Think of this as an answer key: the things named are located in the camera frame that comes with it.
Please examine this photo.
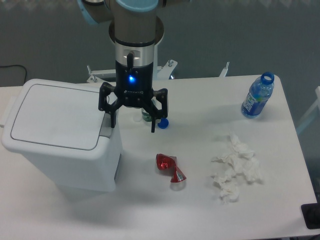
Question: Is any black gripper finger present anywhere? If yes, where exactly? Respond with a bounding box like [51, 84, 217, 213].
[143, 88, 168, 133]
[98, 82, 124, 128]

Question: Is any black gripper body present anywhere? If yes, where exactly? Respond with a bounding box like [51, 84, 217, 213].
[115, 52, 154, 108]

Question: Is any white trash can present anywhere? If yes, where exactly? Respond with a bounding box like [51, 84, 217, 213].
[1, 79, 123, 192]

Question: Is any clear green-label bottle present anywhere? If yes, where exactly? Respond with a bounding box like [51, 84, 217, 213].
[141, 98, 157, 125]

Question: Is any blue bottle cap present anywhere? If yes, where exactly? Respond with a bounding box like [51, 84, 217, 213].
[157, 118, 169, 129]

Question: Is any white bottle cap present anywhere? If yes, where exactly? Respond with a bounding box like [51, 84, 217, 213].
[132, 115, 142, 122]

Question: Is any blue plastic bottle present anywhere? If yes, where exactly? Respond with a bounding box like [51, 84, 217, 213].
[241, 71, 275, 119]

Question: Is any crumpled white tissue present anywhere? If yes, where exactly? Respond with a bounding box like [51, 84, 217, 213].
[211, 131, 264, 204]

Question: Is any black device at edge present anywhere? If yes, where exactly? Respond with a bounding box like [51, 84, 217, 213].
[301, 203, 320, 230]

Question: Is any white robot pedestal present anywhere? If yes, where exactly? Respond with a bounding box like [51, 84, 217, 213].
[86, 17, 178, 83]

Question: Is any black floor cable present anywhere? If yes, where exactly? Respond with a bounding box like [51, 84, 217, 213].
[0, 64, 28, 85]

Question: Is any white frame at right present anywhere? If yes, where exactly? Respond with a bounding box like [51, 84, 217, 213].
[295, 86, 320, 136]

